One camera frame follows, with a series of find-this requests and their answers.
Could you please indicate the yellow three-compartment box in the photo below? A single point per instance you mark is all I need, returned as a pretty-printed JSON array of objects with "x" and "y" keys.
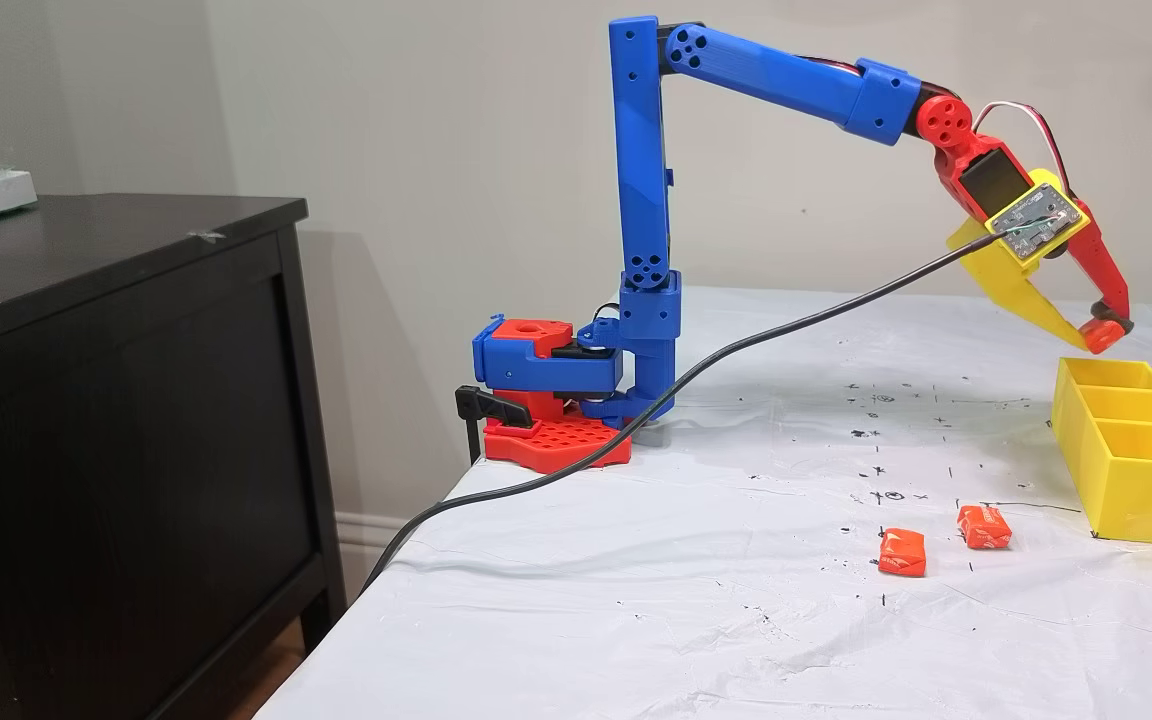
[{"x": 1146, "y": 490}]

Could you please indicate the white table cover sheet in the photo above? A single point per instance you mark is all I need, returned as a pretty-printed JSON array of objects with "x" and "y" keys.
[{"x": 736, "y": 620}]

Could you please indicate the orange Starburst candy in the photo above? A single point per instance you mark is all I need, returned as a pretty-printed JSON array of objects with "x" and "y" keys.
[
  {"x": 984, "y": 528},
  {"x": 902, "y": 553},
  {"x": 1101, "y": 338}
]

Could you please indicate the camera board on yellow mount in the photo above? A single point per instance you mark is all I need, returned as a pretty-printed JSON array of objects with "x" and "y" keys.
[{"x": 1036, "y": 220}]

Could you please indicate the white baseboard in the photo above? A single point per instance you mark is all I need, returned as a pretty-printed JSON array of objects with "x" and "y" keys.
[{"x": 366, "y": 535}]

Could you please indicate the black wooden dresser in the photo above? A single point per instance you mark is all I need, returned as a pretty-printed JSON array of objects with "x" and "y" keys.
[{"x": 136, "y": 450}]

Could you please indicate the black table clamp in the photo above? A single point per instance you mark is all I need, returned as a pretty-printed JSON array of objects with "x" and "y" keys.
[{"x": 486, "y": 405}]

